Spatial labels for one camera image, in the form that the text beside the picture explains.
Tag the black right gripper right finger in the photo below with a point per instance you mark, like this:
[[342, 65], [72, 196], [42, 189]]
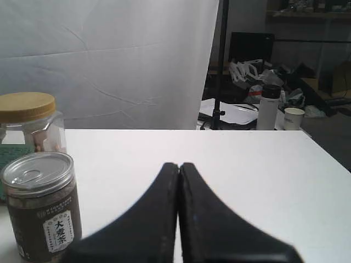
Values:
[[211, 232]]

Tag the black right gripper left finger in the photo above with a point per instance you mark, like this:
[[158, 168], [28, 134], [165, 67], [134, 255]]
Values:
[[144, 233]]

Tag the black light stand pole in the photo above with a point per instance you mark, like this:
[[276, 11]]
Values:
[[217, 113]]

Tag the dark tea can silver lid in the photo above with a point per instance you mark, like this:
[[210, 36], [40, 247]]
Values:
[[42, 201]]

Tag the white paper sheets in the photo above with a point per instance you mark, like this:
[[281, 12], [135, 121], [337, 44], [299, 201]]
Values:
[[239, 114]]

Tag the white thermos bottle black cap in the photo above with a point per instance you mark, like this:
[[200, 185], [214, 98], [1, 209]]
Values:
[[268, 107]]

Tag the white paper cup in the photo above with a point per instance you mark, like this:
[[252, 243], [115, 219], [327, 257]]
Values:
[[293, 118]]

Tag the clear nut jar yellow lid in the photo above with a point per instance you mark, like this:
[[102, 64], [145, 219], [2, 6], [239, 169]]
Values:
[[30, 123]]

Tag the white backdrop cloth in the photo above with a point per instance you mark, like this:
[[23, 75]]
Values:
[[111, 64]]

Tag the black monitor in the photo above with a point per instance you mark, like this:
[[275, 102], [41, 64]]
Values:
[[245, 46]]

